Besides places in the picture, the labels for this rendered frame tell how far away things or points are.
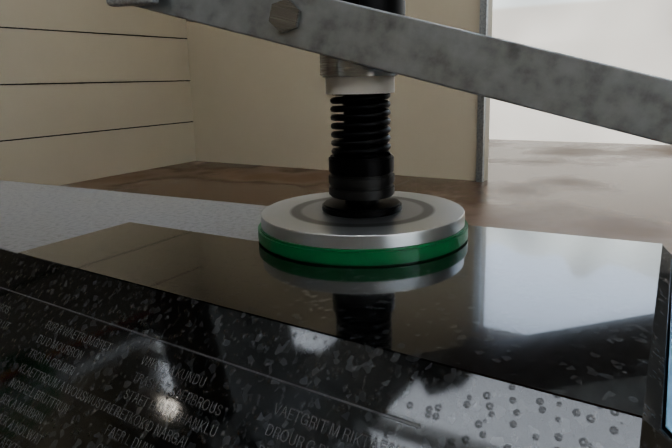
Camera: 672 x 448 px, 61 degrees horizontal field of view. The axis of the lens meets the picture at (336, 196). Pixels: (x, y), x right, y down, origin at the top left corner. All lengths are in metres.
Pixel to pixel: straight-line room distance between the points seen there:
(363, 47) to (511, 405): 0.33
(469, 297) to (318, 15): 0.28
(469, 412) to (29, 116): 5.95
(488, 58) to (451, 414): 0.30
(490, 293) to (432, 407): 0.14
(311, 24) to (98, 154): 6.09
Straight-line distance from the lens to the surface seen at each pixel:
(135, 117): 6.87
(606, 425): 0.33
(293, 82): 6.42
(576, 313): 0.44
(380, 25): 0.53
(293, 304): 0.43
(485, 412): 0.34
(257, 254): 0.56
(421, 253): 0.52
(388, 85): 0.57
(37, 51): 6.25
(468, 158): 5.55
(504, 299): 0.45
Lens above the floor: 0.97
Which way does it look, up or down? 11 degrees down
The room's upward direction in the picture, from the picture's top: 1 degrees counter-clockwise
